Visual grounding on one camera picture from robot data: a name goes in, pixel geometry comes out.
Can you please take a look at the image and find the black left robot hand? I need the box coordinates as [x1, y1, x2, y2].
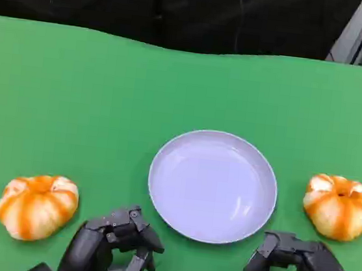
[55, 197, 169, 271]

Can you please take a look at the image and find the lilac plate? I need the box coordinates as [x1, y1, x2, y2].
[142, 123, 285, 251]

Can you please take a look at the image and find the green table cloth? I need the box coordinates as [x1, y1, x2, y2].
[0, 16, 362, 271]

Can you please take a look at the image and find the black backdrop curtain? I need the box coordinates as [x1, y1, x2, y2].
[0, 0, 362, 71]

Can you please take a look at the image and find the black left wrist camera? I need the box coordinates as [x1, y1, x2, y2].
[23, 260, 58, 271]

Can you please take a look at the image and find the grey metal frame post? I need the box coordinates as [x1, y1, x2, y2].
[324, 0, 362, 66]

